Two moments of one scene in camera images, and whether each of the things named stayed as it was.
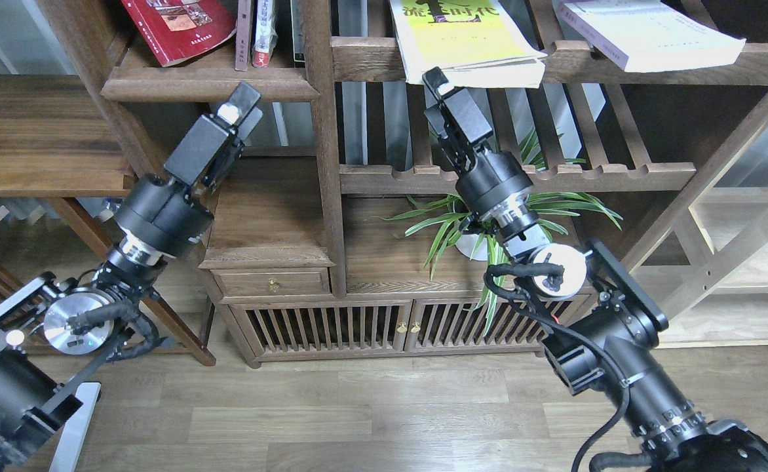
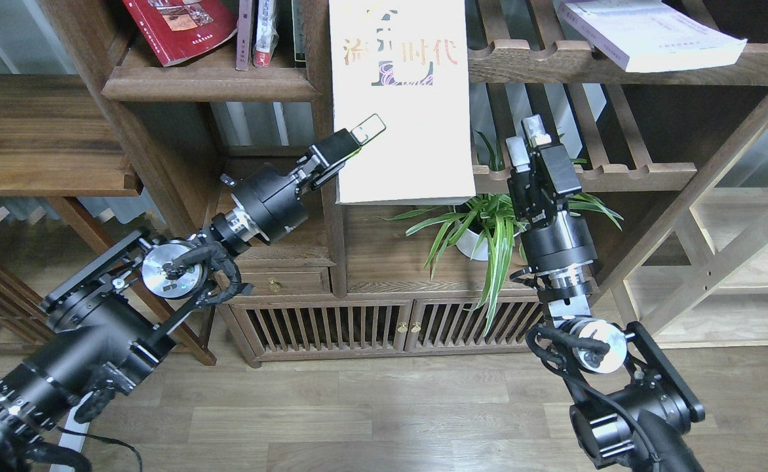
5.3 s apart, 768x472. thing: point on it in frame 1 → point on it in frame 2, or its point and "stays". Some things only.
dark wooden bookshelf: x=337 y=232 stays
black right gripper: x=491 y=184 → x=553 y=238
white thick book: x=646 y=35 stays
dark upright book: x=298 y=22 stays
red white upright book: x=265 y=33 stays
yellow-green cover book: x=478 y=43 → x=406 y=61
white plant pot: x=466 y=243 stays
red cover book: x=170 y=29 stays
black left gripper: x=165 y=214 → x=272 y=202
